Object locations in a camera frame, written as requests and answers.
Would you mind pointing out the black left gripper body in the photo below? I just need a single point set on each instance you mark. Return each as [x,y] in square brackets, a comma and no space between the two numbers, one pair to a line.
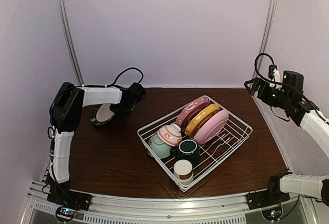
[121,110]

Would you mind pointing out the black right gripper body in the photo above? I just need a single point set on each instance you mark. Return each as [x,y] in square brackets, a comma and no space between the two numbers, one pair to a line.
[268,97]

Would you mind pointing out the black rimmed white plate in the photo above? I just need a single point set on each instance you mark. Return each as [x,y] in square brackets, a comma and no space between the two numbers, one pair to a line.
[101,114]

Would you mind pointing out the plain pink plate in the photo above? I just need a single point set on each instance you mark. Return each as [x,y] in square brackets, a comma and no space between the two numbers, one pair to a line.
[212,127]

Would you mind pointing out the yellow dotted plate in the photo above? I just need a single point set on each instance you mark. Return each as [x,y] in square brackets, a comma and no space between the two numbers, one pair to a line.
[200,119]

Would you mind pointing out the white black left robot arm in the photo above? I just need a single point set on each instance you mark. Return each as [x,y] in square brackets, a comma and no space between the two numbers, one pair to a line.
[65,112]

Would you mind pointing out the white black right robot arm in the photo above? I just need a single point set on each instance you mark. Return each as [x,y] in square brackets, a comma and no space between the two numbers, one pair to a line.
[288,95]

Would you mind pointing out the pink white floral bowl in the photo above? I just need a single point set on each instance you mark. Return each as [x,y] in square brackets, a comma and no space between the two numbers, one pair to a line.
[170,134]

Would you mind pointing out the pale green bowl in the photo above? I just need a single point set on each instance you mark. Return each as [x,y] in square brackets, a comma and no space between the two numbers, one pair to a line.
[159,147]

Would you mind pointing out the dark green mug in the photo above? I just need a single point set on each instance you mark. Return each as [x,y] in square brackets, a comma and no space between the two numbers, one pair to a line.
[187,150]

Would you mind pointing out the white brown cup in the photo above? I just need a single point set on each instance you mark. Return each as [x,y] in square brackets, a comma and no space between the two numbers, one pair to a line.
[183,171]

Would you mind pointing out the right circuit board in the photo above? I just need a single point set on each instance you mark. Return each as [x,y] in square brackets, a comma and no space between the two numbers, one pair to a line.
[272,214]

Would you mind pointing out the circuit board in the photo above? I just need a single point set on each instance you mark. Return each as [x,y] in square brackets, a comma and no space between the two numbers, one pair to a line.
[272,214]
[65,214]

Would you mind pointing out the left circuit board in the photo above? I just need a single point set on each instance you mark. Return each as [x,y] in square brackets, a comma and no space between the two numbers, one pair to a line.
[65,214]

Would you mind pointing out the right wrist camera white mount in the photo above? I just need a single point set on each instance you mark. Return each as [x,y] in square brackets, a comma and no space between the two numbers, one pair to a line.
[274,75]

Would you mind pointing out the right aluminium frame post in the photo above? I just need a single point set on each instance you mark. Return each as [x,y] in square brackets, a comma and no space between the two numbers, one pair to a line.
[270,16]

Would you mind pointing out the aluminium frame post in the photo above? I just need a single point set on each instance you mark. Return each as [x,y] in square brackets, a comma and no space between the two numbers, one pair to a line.
[69,41]
[270,16]

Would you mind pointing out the white wire dish rack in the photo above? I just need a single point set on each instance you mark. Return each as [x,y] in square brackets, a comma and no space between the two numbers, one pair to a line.
[212,154]

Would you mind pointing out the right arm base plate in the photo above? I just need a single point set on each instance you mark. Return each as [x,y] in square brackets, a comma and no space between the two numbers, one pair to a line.
[264,199]

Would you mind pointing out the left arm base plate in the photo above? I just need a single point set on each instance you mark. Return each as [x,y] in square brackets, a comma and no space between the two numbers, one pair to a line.
[71,199]

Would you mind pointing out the front aluminium rail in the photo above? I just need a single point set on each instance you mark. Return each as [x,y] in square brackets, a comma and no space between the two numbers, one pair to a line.
[114,209]

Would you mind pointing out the left aluminium frame post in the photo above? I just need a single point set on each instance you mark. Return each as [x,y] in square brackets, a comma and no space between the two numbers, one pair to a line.
[69,41]

